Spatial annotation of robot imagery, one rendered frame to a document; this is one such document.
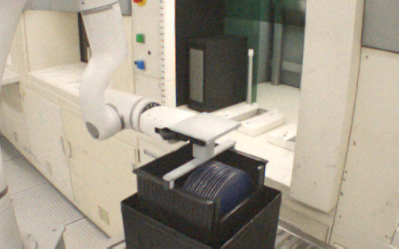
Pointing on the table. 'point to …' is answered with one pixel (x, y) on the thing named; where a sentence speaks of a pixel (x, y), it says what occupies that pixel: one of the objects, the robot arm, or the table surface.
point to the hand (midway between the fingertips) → (204, 133)
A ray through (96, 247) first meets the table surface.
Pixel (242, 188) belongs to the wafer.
